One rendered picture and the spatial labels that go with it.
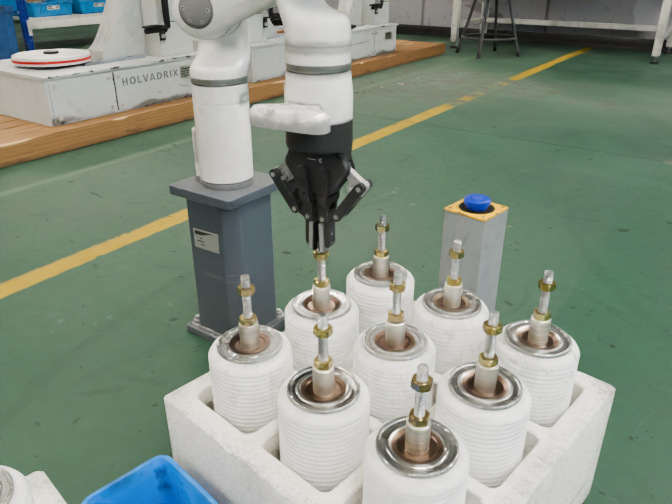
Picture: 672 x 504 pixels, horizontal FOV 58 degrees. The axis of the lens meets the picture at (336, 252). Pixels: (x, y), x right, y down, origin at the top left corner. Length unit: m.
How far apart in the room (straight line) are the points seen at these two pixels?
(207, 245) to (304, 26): 0.54
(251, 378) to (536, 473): 0.31
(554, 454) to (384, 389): 0.19
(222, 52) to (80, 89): 1.64
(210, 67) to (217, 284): 0.37
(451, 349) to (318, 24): 0.41
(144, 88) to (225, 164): 1.80
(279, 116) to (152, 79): 2.23
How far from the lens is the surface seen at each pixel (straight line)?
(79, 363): 1.19
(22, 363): 1.23
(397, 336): 0.69
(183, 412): 0.74
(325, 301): 0.76
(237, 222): 1.03
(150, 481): 0.79
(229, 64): 1.00
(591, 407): 0.78
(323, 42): 0.63
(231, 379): 0.68
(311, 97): 0.64
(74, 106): 2.61
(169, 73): 2.89
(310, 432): 0.61
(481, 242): 0.90
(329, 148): 0.65
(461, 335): 0.76
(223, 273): 1.07
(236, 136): 1.01
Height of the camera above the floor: 0.65
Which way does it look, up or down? 26 degrees down
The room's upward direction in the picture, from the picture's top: straight up
